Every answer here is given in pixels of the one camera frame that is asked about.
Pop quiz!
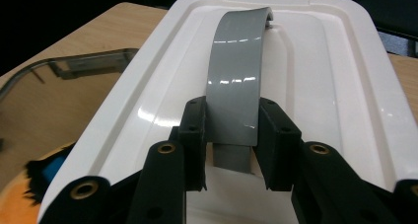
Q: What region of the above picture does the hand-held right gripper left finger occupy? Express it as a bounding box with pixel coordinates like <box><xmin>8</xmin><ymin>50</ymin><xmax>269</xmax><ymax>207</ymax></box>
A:
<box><xmin>169</xmin><ymin>96</ymin><xmax>209</xmax><ymax>192</ymax></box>

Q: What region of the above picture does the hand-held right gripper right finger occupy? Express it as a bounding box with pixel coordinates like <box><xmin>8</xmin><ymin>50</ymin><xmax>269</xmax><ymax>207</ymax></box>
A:
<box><xmin>255</xmin><ymin>97</ymin><xmax>303</xmax><ymax>192</ymax></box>

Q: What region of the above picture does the clear brown storage box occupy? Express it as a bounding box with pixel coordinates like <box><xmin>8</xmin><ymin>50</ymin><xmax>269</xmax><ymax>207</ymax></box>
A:
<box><xmin>0</xmin><ymin>47</ymin><xmax>141</xmax><ymax>188</ymax></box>

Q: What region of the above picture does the orange plush toy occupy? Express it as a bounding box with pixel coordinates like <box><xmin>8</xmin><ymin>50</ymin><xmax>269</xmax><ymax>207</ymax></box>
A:
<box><xmin>0</xmin><ymin>144</ymin><xmax>77</xmax><ymax>224</ymax></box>

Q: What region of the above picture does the white container lid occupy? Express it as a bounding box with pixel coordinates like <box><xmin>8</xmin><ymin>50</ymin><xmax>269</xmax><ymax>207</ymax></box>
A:
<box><xmin>37</xmin><ymin>0</ymin><xmax>418</xmax><ymax>224</ymax></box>

